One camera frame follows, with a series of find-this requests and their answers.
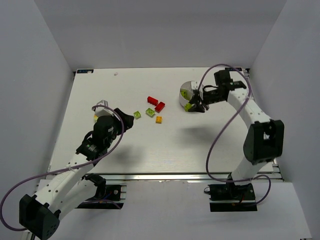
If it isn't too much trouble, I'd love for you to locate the lime green lego block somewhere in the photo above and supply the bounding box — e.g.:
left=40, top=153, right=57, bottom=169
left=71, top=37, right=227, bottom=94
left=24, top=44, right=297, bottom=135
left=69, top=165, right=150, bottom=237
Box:
left=184, top=103, right=193, bottom=112

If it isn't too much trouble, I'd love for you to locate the light green long lego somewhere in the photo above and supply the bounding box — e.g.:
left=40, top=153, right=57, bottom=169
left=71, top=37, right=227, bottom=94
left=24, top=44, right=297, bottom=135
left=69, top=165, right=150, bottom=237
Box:
left=145, top=108, right=156, bottom=118

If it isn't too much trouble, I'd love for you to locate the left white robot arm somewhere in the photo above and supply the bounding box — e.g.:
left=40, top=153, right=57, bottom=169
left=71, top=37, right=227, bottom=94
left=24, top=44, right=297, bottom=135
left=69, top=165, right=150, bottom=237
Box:
left=19, top=108, right=135, bottom=240

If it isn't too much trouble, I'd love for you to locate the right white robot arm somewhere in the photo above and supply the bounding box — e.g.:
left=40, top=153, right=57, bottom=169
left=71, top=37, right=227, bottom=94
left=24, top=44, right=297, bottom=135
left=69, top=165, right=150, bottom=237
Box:
left=184, top=67, right=285, bottom=186

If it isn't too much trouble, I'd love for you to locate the light green small lego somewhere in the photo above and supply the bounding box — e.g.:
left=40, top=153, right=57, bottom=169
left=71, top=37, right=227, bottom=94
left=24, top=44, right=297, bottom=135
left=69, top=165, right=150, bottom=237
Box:
left=133, top=111, right=142, bottom=120

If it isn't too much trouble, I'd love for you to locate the white round divided container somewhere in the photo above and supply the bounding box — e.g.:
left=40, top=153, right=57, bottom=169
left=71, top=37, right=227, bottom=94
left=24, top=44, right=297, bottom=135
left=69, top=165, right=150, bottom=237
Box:
left=178, top=80, right=199, bottom=112

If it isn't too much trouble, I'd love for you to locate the yellow and green lego stack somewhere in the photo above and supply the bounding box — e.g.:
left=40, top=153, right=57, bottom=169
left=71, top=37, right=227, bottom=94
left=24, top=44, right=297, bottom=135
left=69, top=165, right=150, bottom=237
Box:
left=93, top=115, right=98, bottom=123

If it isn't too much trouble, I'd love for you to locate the right blue corner sticker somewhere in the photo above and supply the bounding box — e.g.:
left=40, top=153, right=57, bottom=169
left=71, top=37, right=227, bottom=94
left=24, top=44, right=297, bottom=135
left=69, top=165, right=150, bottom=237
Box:
left=224, top=67, right=243, bottom=72

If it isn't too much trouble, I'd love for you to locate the blue corner sticker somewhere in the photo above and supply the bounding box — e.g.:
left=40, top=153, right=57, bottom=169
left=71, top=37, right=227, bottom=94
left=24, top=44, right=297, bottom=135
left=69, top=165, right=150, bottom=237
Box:
left=224, top=67, right=243, bottom=72
left=76, top=69, right=94, bottom=74

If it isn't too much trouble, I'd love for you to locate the red long lego brick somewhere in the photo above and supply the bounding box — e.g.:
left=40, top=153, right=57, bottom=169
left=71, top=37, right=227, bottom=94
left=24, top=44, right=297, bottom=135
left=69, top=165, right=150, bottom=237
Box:
left=147, top=96, right=159, bottom=106

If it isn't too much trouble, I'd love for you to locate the orange square lego brick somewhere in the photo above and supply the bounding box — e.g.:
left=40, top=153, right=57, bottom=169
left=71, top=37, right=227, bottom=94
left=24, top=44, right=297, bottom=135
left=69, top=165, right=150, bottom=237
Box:
left=155, top=116, right=163, bottom=124

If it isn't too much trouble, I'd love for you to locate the red square lego brick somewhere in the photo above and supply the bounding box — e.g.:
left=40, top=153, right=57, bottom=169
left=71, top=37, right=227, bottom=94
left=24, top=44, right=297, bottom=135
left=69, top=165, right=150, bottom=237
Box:
left=154, top=101, right=165, bottom=113

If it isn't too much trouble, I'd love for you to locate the left blue corner sticker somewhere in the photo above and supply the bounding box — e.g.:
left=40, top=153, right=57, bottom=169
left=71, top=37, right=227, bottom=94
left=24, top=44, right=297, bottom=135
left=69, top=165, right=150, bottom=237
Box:
left=76, top=69, right=94, bottom=74

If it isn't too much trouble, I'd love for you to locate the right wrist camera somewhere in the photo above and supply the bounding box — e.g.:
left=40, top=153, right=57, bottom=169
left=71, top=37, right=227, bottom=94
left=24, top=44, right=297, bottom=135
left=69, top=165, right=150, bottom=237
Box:
left=190, top=80, right=204, bottom=92

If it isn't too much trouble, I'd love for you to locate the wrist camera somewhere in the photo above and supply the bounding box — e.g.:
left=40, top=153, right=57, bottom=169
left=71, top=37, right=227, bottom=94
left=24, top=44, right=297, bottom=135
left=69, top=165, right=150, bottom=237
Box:
left=93, top=99, right=112, bottom=118
left=190, top=80, right=204, bottom=92

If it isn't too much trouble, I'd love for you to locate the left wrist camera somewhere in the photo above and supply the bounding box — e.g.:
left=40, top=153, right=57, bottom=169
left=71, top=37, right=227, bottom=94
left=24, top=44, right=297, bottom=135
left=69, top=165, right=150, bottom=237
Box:
left=93, top=99, right=112, bottom=118

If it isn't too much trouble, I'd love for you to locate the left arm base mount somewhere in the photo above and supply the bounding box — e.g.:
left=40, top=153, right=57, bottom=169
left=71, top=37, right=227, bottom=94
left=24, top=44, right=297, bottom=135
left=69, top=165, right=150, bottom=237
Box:
left=77, top=173, right=127, bottom=210

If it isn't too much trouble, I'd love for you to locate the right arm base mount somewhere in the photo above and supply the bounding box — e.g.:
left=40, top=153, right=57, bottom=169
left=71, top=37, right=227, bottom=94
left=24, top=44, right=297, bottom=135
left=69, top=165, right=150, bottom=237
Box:
left=204, top=183, right=258, bottom=213

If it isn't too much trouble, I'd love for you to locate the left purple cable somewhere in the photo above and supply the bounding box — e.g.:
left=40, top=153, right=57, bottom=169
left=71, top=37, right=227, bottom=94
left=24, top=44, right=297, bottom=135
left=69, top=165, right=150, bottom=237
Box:
left=0, top=104, right=125, bottom=231

